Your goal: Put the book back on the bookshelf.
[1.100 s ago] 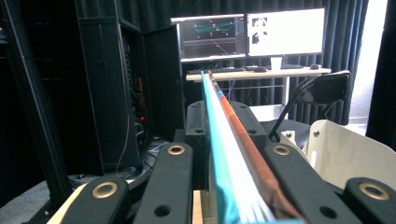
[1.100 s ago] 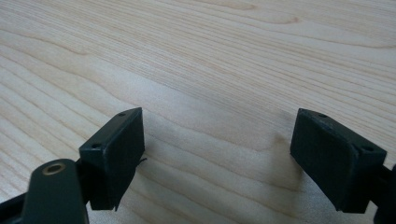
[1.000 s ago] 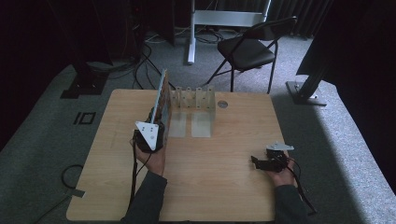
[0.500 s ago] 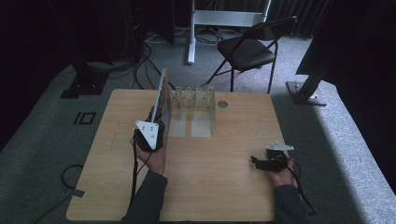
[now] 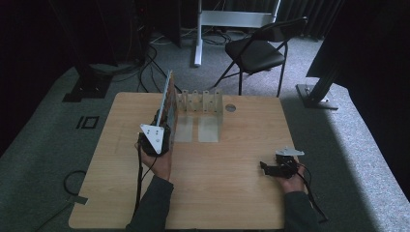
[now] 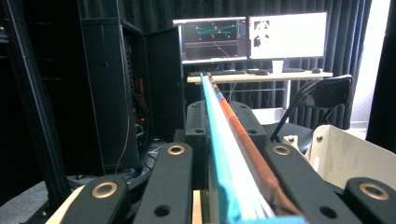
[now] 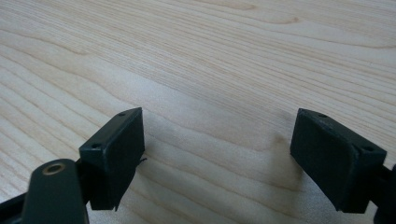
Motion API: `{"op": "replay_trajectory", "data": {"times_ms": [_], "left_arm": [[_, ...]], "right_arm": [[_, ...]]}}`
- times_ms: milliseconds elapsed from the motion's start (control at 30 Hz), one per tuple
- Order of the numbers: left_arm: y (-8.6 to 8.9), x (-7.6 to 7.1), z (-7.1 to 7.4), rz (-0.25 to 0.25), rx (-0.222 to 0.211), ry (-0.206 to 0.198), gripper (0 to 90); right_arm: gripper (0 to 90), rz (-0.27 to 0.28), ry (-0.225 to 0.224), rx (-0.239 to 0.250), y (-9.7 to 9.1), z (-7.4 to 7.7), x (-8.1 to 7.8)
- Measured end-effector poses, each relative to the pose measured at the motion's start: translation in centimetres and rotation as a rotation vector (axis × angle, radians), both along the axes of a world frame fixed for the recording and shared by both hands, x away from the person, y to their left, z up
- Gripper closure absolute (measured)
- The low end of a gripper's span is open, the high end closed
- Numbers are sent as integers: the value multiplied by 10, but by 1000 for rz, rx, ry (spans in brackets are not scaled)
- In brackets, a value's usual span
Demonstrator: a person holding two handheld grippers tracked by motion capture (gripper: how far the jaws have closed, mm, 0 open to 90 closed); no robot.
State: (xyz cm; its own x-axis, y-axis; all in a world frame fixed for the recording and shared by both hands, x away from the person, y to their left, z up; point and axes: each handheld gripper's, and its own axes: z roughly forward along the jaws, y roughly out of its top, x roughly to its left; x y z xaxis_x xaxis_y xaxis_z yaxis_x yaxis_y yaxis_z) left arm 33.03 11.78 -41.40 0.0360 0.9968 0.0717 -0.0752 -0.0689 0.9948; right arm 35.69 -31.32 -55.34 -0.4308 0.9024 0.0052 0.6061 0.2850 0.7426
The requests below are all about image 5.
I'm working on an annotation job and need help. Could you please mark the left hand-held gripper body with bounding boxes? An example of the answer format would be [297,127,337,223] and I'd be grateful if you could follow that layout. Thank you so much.
[137,123,172,158]

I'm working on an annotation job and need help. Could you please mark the black stand with square base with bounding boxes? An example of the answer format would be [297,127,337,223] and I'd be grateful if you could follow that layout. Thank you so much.
[62,47,114,103]

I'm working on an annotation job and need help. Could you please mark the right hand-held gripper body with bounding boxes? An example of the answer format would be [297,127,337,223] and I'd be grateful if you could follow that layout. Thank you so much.
[274,146,306,179]

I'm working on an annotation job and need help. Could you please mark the clear acrylic book rack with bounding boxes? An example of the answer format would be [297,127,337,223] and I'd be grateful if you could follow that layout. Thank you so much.
[173,89,225,144]

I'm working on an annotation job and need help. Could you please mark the black folding chair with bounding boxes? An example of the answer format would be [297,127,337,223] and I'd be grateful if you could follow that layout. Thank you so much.
[211,16,309,98]

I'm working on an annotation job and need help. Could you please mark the person's left hand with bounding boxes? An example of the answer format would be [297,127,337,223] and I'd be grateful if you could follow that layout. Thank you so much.
[134,140,174,182]

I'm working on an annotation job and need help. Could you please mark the black stand with flat base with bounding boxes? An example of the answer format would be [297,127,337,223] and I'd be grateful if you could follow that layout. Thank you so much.
[295,62,343,111]

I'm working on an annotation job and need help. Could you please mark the black floor cable loop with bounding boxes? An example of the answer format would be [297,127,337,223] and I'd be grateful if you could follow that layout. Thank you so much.
[35,169,89,232]

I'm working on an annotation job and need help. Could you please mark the white metal stand frame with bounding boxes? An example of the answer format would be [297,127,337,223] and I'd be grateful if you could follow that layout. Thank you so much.
[192,0,282,68]

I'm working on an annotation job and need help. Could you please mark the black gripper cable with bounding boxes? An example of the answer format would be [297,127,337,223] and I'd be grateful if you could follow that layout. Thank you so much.
[132,150,159,224]
[291,162,330,224]

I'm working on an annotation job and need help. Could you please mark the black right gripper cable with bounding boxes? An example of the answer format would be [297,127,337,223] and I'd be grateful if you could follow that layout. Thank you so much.
[291,162,330,224]

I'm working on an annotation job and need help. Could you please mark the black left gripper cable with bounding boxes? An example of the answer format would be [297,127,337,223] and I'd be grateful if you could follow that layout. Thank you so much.
[132,150,159,224]

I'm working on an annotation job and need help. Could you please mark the bundle of black floor cables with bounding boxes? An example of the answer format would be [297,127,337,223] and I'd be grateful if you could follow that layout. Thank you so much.
[112,30,183,95]

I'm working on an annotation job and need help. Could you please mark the person's right hand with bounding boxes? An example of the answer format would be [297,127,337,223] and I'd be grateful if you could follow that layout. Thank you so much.
[276,162,308,195]

